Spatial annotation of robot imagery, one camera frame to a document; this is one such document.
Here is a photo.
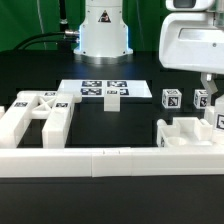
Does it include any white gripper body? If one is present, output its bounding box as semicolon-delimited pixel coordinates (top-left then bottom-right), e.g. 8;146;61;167
159;12;224;74

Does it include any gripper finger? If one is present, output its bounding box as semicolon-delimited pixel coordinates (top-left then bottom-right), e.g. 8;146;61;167
201;73;218;95

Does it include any white chair seat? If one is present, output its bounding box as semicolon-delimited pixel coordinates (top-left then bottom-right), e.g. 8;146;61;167
156;117;214;147

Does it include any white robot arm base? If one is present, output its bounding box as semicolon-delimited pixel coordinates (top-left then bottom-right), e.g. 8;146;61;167
74;0;133;64

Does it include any white tagged cube far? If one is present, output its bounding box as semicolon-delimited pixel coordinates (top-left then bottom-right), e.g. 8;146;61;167
193;89;208;109

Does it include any white tagged cube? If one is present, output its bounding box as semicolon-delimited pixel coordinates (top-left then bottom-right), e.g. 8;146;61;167
162;89;182;109
193;89;208;109

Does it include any white tagged cube near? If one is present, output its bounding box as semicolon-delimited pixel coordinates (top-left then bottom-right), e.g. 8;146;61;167
162;89;182;109

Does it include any white tag plate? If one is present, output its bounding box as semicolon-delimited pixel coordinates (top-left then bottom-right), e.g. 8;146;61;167
58;79;152;98

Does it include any white U-shaped fence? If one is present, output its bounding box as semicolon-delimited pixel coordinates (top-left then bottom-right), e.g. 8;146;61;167
0;143;224;178

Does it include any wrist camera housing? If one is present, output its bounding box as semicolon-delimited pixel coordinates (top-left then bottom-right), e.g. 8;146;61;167
165;0;215;11

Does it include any white chair back frame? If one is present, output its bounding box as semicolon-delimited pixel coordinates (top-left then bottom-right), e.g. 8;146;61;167
0;91;82;149

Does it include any black cable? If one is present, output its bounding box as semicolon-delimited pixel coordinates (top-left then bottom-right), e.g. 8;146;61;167
13;29;80;51

